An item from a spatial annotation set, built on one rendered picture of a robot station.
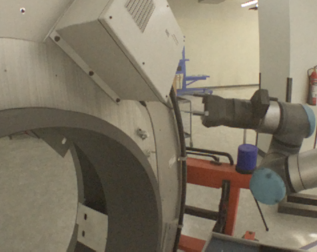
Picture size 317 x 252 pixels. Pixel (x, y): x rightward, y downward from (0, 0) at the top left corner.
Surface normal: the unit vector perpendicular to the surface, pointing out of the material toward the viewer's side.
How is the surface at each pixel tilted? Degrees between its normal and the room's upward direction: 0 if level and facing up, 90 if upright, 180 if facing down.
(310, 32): 90
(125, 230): 74
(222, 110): 48
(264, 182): 92
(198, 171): 90
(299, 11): 90
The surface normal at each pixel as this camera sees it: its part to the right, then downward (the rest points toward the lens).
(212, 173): -0.47, 0.26
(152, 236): -0.47, 0.02
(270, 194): -0.68, 0.27
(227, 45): 0.19, 0.26
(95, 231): -0.47, -0.20
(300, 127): -0.04, 0.36
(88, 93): 0.88, 0.08
